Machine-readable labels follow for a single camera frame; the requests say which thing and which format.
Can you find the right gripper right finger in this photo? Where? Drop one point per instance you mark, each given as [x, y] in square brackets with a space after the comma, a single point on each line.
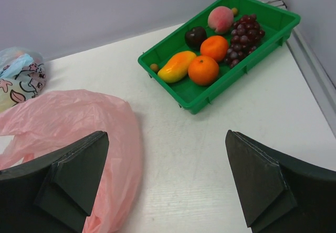
[278, 192]

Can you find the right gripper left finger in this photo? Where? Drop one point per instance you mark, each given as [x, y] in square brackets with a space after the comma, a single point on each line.
[55, 192]

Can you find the pink plastic bag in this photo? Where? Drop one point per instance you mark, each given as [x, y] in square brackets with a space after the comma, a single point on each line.
[56, 119]

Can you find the orange tangerine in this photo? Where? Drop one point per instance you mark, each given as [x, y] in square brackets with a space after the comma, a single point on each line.
[203, 70]
[215, 47]

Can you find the dark red grape bunch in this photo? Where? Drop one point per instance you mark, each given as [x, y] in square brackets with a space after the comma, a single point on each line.
[246, 35]

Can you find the yellow orange mango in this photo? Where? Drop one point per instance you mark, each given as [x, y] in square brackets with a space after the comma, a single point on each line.
[177, 67]

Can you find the dark red plum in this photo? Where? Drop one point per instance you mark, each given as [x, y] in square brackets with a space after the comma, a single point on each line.
[195, 37]

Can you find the pink peach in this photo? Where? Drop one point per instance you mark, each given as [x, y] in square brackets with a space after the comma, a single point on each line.
[220, 19]

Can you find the blue tied plastic bag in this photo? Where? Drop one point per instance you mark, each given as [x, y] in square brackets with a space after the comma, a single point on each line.
[23, 76]

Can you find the green plastic tray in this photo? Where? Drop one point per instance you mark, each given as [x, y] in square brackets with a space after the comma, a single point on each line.
[278, 24]

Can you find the small brown ball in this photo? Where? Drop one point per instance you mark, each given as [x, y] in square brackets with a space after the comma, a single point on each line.
[154, 67]
[235, 11]

